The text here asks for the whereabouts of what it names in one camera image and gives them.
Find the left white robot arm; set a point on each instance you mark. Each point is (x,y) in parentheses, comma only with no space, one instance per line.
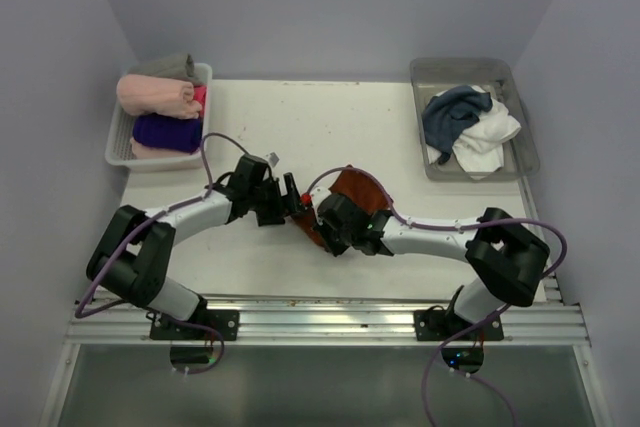
(132,257)

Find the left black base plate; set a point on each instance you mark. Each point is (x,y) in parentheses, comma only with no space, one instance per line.
(225,321)

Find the grey rolled towel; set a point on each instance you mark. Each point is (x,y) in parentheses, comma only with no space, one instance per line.
(179,66)

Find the white plastic basket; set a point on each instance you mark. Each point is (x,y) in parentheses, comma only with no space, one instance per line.
(118,150)

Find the purple rolled towel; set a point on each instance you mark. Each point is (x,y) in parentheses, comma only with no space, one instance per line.
(162,132)

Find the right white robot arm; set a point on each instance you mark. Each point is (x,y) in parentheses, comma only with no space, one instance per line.
(507,258)

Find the hot pink rolled towel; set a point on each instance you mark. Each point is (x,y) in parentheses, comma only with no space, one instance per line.
(200,94)

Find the clear plastic bin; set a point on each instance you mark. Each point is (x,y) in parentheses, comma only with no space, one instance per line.
(430,76)

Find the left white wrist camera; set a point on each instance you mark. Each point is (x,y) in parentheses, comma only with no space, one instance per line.
(272,159)

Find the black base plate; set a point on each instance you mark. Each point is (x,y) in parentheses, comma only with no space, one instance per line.
(441,323)
(225,321)

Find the white crumpled towel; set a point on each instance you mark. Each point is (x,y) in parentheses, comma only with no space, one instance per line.
(479,149)

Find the blue grey towel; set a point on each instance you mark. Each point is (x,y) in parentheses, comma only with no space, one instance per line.
(448,114)

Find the light pink rolled towel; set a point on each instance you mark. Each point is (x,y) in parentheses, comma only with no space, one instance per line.
(142,95)

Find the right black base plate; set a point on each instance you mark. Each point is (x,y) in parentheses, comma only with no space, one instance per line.
(441,323)

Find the aluminium mounting rail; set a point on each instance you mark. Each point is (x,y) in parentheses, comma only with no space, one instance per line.
(319,322)

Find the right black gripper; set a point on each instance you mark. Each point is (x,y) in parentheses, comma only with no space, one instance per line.
(336,250)

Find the brown rust towel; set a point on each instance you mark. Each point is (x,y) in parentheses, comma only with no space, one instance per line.
(359,188)

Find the pale pink lower towel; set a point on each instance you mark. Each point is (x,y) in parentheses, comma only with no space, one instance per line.
(142,152)

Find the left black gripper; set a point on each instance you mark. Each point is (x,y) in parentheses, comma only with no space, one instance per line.
(276,214)

